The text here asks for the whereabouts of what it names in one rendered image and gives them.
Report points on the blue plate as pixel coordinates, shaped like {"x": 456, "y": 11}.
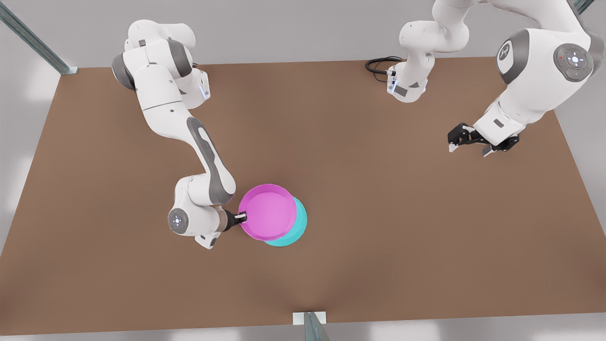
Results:
{"x": 297, "y": 227}

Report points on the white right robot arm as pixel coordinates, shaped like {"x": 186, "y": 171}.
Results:
{"x": 163, "y": 102}

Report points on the silver frame post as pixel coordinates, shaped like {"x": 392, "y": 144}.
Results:
{"x": 581, "y": 4}
{"x": 312, "y": 327}
{"x": 35, "y": 41}

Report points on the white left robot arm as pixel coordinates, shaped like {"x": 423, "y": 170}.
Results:
{"x": 535, "y": 85}

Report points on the pink plate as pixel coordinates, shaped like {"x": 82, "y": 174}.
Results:
{"x": 268, "y": 211}

